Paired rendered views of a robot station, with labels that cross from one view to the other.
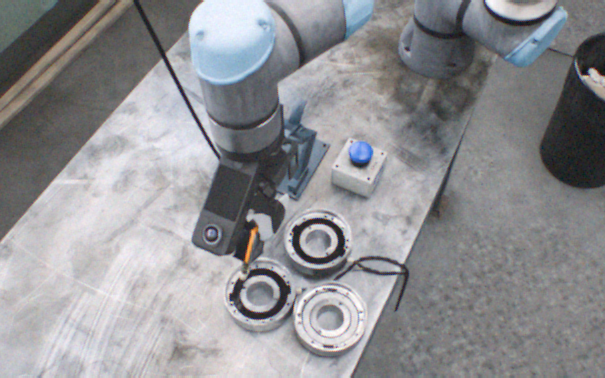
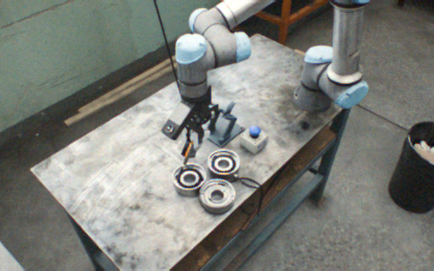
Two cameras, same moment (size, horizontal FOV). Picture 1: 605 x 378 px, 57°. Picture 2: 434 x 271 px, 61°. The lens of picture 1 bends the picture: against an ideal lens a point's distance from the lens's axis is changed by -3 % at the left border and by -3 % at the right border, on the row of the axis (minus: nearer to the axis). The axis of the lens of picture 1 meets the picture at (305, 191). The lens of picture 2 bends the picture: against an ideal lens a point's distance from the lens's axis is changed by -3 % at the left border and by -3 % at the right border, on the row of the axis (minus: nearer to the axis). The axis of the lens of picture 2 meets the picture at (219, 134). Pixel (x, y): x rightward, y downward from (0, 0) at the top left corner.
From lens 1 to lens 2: 44 cm
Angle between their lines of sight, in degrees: 15
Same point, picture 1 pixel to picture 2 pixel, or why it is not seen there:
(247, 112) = (191, 78)
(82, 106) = not seen: hidden behind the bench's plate
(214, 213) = (172, 121)
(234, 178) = (183, 108)
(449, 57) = (315, 101)
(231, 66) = (186, 57)
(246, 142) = (189, 92)
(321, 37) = (225, 57)
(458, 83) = (317, 116)
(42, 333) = (91, 173)
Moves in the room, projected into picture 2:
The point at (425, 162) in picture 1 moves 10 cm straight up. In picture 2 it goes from (288, 146) to (292, 124)
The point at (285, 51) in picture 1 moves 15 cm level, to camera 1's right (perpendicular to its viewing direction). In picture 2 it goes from (209, 57) to (270, 68)
